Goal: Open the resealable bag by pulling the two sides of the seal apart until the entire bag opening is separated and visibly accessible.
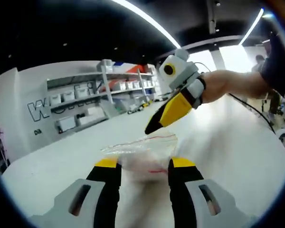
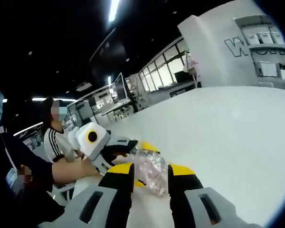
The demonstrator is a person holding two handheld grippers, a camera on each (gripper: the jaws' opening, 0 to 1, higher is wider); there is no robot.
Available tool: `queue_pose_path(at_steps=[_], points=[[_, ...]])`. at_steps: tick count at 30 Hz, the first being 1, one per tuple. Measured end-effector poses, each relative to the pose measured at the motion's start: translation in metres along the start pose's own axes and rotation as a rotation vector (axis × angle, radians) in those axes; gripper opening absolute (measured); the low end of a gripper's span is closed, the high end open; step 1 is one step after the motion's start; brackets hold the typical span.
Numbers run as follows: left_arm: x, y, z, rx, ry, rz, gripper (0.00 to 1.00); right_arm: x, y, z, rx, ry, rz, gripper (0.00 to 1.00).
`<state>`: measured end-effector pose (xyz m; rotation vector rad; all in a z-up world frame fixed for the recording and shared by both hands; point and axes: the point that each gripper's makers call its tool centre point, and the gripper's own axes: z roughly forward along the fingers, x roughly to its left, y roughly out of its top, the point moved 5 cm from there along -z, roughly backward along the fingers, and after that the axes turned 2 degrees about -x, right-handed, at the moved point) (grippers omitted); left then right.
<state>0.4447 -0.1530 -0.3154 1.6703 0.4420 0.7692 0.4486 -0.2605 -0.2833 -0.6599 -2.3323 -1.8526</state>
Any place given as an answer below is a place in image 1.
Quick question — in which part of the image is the long ceiling light strip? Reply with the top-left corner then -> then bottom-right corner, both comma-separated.
110,0 -> 181,48

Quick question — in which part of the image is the grey shelving unit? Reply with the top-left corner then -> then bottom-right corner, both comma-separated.
46,58 -> 157,135

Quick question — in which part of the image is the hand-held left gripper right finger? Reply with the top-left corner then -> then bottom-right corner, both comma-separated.
167,156 -> 254,228

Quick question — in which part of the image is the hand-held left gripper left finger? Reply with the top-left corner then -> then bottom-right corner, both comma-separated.
29,158 -> 122,228

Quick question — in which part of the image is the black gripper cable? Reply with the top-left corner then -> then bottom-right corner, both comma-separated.
194,62 -> 276,135

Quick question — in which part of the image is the idle white gripper device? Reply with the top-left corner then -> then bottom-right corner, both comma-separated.
127,101 -> 155,115

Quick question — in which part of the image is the group of white storage boxes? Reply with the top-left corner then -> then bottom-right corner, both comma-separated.
48,79 -> 155,131

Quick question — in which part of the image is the clear resealable bag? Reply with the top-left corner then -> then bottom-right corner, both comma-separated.
100,133 -> 179,183

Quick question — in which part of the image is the person's dark clothing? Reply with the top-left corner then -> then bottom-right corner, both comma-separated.
260,30 -> 285,100

